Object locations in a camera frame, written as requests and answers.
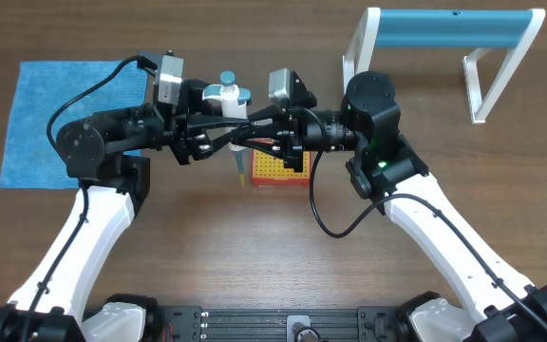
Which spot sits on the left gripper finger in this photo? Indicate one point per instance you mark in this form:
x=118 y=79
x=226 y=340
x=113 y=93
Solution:
x=207 y=124

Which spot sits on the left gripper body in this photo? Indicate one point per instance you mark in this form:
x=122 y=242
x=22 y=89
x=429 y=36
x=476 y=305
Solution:
x=185 y=102

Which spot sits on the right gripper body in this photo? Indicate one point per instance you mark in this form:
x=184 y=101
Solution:
x=297 y=138

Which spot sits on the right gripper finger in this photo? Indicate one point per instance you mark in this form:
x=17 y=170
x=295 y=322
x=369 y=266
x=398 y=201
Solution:
x=266 y=124

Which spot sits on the white pipette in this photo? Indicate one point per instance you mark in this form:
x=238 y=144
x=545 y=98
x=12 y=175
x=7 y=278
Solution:
x=233 y=102

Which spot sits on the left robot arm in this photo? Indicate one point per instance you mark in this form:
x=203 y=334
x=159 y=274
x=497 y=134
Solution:
x=98 y=223

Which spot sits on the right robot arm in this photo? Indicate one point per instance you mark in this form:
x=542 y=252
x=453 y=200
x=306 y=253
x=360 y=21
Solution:
x=444 y=237

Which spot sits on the red and yellow tip box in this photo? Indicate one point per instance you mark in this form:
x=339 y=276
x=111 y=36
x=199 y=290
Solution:
x=273 y=168

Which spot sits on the blue cloth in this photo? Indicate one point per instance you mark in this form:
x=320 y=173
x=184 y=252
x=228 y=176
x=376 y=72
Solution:
x=31 y=119

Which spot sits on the white and blue stand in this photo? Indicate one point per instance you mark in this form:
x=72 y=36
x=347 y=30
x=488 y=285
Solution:
x=444 y=28

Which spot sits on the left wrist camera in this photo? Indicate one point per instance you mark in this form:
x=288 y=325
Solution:
x=169 y=81

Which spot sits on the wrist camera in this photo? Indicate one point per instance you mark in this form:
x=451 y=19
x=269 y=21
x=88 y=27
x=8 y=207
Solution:
x=279 y=88
x=169 y=81

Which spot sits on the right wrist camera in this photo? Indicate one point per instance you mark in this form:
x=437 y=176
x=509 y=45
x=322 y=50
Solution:
x=279 y=88

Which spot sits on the mounting rail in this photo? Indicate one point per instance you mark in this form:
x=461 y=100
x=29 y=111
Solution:
x=254 y=325

